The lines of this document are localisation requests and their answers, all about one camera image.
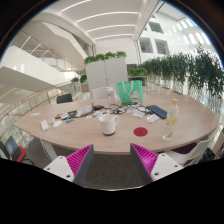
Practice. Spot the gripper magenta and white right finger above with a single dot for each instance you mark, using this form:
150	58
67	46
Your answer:
152	166

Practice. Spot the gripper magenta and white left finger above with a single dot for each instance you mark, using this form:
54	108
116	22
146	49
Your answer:
74	167

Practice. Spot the clear plastic water bottle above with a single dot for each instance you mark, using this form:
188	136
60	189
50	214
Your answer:
171	119

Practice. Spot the red round coaster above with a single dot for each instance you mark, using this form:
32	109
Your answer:
140	131

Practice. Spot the white chair at right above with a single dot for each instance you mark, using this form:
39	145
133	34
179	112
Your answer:
193	156

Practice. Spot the dark blue notebook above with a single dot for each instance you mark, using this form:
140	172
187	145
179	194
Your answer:
158	111

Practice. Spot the white power adapter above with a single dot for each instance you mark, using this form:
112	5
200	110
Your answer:
44	125

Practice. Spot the white ceramic mug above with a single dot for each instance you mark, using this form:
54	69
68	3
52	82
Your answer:
108	123

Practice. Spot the red and blue chair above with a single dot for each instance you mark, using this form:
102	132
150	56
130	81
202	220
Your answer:
11	151

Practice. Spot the white tablet box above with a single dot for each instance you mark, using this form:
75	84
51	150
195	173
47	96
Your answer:
83	111

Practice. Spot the black office chair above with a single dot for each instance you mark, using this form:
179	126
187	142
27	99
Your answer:
64	98

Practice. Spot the green tote bag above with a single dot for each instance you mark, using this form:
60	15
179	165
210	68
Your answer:
130	92

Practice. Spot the clear bottle at back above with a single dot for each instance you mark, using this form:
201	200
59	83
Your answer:
111	96

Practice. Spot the white cabinet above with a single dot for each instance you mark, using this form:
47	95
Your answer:
106	72

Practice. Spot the hedge of green plants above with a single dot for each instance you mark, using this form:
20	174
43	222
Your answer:
201	68

